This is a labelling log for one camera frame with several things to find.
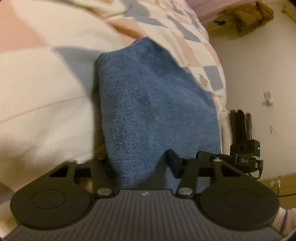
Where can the blue denim jeans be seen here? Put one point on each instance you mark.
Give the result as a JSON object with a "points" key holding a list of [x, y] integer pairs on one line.
{"points": [[149, 104]]}

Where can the pink curtain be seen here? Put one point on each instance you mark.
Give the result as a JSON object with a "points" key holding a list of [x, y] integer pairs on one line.
{"points": [[207, 10]]}

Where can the brown hanging clothes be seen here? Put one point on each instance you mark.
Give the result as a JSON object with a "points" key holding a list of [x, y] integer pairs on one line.
{"points": [[245, 17]]}

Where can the pink grey checkered quilt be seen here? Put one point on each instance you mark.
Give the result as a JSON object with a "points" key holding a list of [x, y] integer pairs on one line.
{"points": [[48, 51]]}

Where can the white wall hook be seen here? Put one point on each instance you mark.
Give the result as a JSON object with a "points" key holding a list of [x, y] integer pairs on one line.
{"points": [[268, 102]]}

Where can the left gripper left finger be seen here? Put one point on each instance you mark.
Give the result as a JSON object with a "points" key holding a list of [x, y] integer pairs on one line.
{"points": [[104, 178]]}

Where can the folded cream fleece blanket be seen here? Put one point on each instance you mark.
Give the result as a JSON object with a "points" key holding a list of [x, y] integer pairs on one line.
{"points": [[225, 131]]}

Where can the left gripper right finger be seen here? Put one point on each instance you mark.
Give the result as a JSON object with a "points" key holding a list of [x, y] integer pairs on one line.
{"points": [[185, 169]]}

